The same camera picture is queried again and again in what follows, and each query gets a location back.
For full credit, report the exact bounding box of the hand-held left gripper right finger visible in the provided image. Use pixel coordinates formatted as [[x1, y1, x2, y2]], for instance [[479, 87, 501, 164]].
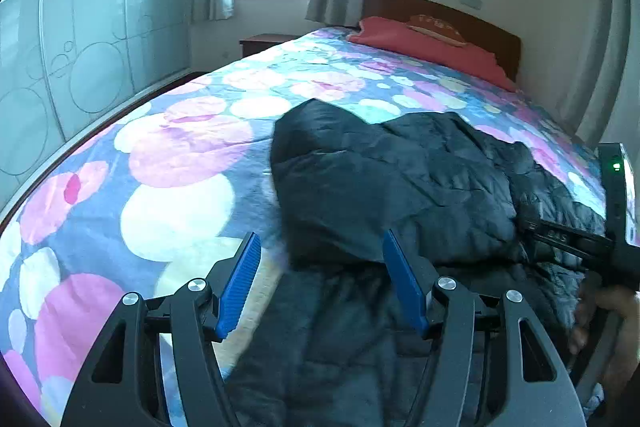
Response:
[[382, 228, 588, 427]]

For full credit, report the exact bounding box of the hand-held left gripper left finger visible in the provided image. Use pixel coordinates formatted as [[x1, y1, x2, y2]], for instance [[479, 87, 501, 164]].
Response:
[[60, 232, 263, 427]]

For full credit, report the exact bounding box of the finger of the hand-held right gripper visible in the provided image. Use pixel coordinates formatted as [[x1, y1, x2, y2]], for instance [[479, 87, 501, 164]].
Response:
[[517, 214, 613, 258]]

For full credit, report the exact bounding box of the black puffer jacket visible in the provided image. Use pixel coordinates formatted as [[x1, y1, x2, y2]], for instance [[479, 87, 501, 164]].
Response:
[[220, 98, 613, 427]]

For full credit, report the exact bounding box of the person's right hand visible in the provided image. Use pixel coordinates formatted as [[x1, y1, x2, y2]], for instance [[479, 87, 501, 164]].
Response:
[[569, 283, 640, 390]]

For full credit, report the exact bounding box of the bed with dotted quilt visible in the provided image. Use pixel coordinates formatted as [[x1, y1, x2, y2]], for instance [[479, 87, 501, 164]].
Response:
[[0, 25, 613, 427]]

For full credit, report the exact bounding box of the brown wooden headboard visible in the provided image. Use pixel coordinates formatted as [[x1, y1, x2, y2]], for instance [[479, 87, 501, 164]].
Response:
[[361, 0, 522, 82]]

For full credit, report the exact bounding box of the red pillow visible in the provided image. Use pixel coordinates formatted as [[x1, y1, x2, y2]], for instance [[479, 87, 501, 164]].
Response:
[[347, 17, 518, 92]]

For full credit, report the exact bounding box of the small orange cushion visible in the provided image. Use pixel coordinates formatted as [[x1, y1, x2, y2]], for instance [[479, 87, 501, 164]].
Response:
[[404, 13, 468, 48]]

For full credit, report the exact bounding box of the brown wooden nightstand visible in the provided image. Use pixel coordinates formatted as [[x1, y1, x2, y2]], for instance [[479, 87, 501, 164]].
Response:
[[239, 33, 301, 60]]

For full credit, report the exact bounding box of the wardrobe with circle-pattern doors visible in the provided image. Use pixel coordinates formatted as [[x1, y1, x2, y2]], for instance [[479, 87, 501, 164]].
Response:
[[0, 0, 226, 218]]

